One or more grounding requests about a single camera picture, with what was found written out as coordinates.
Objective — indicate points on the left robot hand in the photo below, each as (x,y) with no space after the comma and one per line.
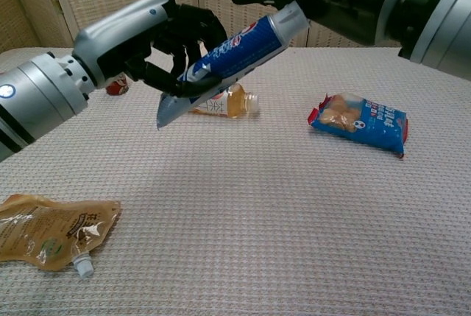
(121,36)

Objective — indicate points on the blue white toothpaste tube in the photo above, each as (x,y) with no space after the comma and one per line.
(239,52)

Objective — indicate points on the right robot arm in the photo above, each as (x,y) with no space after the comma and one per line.
(445,28)

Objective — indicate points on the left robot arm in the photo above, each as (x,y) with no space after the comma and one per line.
(37,98)

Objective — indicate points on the red soda can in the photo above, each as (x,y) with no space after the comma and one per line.
(117,87)

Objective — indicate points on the brass screen hinge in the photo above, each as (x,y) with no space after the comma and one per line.
(57,3)

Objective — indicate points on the blue snack bag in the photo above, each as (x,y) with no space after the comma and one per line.
(371,124)

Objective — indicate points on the peach tea plastic bottle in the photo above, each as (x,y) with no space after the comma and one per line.
(239,104)

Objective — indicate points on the brown spout pouch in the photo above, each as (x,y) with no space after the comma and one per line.
(40,231)

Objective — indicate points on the white woven tablecloth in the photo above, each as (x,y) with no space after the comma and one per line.
(257,220)

